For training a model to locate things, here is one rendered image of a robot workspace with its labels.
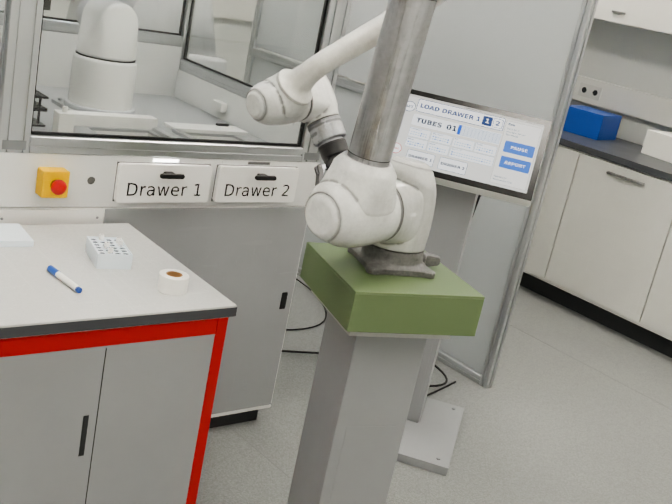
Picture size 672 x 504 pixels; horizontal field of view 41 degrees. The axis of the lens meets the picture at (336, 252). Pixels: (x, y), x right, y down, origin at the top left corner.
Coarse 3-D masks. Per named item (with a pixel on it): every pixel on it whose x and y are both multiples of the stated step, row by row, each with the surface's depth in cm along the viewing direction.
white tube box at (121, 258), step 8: (88, 240) 222; (96, 240) 223; (104, 240) 224; (112, 240) 225; (88, 248) 222; (96, 248) 218; (104, 248) 219; (120, 248) 222; (96, 256) 215; (104, 256) 215; (112, 256) 215; (120, 256) 216; (128, 256) 217; (96, 264) 214; (104, 264) 215; (112, 264) 216; (120, 264) 217; (128, 264) 218
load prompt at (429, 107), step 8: (424, 104) 308; (432, 104) 308; (440, 104) 307; (424, 112) 306; (432, 112) 306; (440, 112) 306; (448, 112) 306; (456, 112) 306; (464, 112) 306; (472, 112) 305; (456, 120) 304; (464, 120) 304; (472, 120) 304; (480, 120) 304; (488, 120) 304; (496, 120) 303; (504, 120) 303; (496, 128) 302
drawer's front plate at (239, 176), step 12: (228, 168) 267; (240, 168) 269; (252, 168) 272; (264, 168) 274; (276, 168) 277; (288, 168) 280; (216, 180) 267; (228, 180) 268; (240, 180) 271; (252, 180) 273; (276, 180) 279; (288, 180) 282; (216, 192) 267; (228, 192) 270; (240, 192) 272; (264, 192) 278; (276, 192) 281; (288, 192) 283
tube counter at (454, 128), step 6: (450, 126) 304; (456, 126) 303; (462, 126) 303; (468, 126) 303; (450, 132) 303; (456, 132) 302; (462, 132) 302; (468, 132) 302; (474, 132) 302; (480, 132) 302; (486, 132) 302; (492, 132) 302; (474, 138) 301; (480, 138) 301; (486, 138) 301; (492, 138) 301; (498, 138) 301; (498, 144) 300
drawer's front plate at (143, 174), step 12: (120, 168) 245; (132, 168) 247; (144, 168) 250; (156, 168) 252; (168, 168) 254; (180, 168) 257; (192, 168) 259; (204, 168) 261; (120, 180) 246; (132, 180) 249; (144, 180) 251; (156, 180) 253; (168, 180) 256; (180, 180) 258; (192, 180) 260; (204, 180) 263; (120, 192) 248; (132, 192) 250; (144, 192) 252; (156, 192) 255; (168, 192) 257; (180, 192) 259; (192, 192) 262; (204, 192) 264
